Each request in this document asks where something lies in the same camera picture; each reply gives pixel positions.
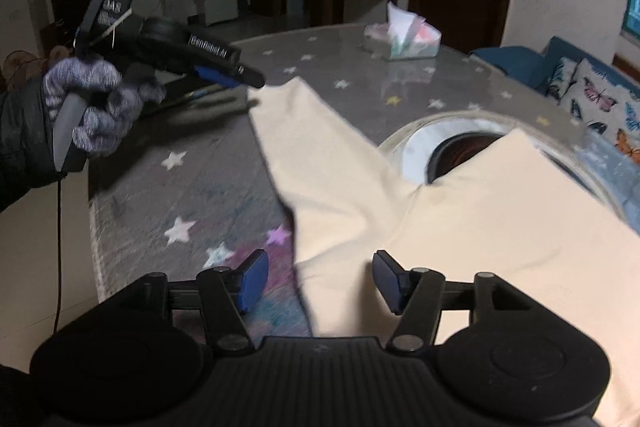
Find cream sweatshirt garment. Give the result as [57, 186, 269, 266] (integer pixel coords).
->
[248, 78, 639, 426]

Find black sleeved left forearm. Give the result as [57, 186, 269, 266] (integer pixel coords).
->
[0, 78, 65, 210]

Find gloved left hand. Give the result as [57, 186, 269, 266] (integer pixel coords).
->
[43, 57, 166, 166]

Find round induction cooktop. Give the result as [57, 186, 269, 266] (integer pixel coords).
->
[380, 110, 626, 220]

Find tissue box with tissues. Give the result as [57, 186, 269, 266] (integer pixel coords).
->
[362, 2, 442, 62]

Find blue sofa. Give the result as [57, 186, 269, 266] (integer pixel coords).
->
[471, 36, 639, 95]

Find butterfly print cushion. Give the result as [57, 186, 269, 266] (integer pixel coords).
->
[560, 58, 640, 164]

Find black cable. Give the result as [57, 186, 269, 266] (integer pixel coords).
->
[52, 171, 66, 335]

